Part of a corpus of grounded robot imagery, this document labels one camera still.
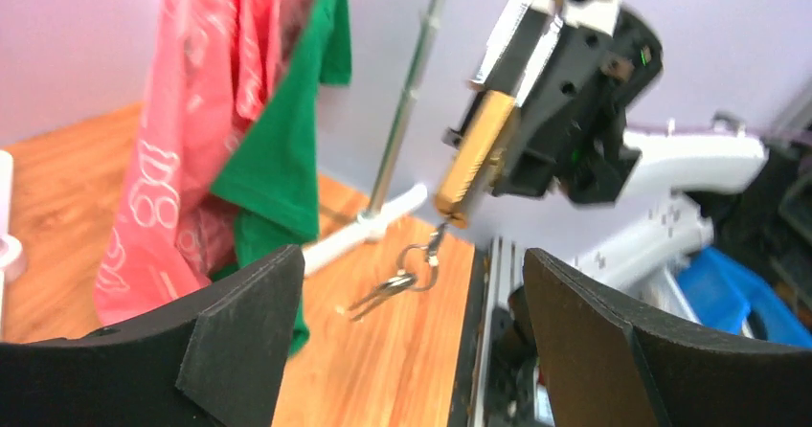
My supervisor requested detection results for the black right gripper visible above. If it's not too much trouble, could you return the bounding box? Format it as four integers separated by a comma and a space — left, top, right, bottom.
443, 7, 663, 205

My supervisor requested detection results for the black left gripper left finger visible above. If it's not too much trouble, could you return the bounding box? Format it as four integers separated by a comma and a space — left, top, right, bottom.
1, 245, 305, 426

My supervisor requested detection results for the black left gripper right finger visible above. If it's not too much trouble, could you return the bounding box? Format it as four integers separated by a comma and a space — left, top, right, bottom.
523, 248, 811, 426

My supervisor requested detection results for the small brass padlock with key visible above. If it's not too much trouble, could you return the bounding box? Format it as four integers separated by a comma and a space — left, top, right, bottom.
434, 0, 564, 229

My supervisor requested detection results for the silver key ring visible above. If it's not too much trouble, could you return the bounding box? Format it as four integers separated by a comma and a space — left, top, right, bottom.
346, 220, 450, 323

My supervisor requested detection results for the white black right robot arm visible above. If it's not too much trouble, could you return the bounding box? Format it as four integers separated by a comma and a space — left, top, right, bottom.
434, 5, 767, 289

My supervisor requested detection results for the blue plastic bin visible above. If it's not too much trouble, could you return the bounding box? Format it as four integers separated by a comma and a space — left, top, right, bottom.
676, 247, 811, 348

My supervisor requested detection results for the green t-shirt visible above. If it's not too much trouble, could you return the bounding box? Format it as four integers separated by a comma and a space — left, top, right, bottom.
209, 0, 354, 358

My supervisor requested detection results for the metal clothes rack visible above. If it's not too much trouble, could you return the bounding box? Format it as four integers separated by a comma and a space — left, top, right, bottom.
0, 0, 458, 324

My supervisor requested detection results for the pink printed shirt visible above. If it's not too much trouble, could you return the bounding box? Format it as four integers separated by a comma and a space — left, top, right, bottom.
93, 0, 313, 325

